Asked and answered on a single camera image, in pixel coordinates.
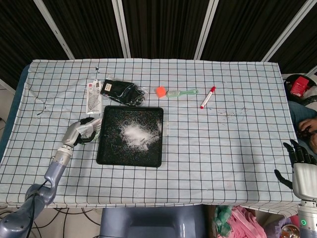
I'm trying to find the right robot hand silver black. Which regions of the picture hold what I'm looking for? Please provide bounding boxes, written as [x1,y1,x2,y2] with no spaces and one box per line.
[274,139,317,200]

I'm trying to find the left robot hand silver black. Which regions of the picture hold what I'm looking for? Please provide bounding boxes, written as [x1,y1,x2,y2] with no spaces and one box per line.
[60,117,98,149]

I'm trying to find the small wrapper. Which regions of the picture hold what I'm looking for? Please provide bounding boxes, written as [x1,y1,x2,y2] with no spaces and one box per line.
[78,118,102,143]

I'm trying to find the black square plastic tray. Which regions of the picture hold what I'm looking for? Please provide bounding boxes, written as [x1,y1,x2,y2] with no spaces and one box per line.
[96,105,164,168]

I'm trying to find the person's hand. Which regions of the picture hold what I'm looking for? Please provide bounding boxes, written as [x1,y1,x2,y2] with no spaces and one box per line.
[298,118,317,137]

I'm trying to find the black packaged gloves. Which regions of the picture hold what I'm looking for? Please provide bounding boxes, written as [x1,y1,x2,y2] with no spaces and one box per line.
[100,78,149,107]

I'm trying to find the clear flat plastic packet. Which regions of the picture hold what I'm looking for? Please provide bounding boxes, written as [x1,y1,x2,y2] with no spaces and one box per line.
[85,79,103,115]

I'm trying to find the purple cloth piece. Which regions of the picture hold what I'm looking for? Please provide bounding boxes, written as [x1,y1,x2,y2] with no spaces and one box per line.
[268,218,283,238]

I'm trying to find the white powder pile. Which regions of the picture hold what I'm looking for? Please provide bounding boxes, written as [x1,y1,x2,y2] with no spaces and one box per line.
[120,122,159,152]

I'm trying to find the person's blue jeans leg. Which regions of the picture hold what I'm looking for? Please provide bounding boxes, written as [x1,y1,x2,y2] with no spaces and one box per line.
[288,100,317,149]

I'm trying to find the blue padded table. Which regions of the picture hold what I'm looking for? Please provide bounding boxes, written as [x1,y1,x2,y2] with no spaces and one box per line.
[0,64,29,159]

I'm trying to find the pink cloth pile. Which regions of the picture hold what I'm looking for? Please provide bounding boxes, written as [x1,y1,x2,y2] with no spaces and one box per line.
[229,205,263,238]

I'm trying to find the red cardboard box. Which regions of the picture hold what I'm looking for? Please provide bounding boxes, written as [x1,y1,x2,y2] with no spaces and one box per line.
[290,76,310,95]

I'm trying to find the red black object at edge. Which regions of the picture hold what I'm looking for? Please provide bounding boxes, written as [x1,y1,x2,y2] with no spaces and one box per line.
[283,73,317,106]

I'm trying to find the green cloth piece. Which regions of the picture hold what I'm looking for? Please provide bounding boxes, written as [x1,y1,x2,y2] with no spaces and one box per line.
[214,205,233,238]

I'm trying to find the white black checkered tablecloth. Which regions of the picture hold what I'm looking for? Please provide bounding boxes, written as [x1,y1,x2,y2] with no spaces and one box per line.
[0,58,313,214]

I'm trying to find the grey-blue robot torso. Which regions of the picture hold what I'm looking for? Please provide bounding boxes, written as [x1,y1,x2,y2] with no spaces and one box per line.
[99,205,207,238]

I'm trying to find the white marker with red cap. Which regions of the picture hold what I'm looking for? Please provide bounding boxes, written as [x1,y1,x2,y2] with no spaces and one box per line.
[200,86,216,109]

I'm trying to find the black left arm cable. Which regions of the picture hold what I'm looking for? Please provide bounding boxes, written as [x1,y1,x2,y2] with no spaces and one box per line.
[26,180,48,238]

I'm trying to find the black floor cables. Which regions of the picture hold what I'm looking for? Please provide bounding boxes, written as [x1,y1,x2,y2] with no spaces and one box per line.
[0,207,100,238]

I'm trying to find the white partition post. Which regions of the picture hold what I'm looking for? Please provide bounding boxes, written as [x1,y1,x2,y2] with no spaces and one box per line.
[33,0,75,60]
[194,0,218,60]
[262,0,317,61]
[111,0,131,59]

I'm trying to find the green handled scrub brush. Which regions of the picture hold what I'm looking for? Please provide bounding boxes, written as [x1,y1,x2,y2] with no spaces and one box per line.
[165,88,199,99]

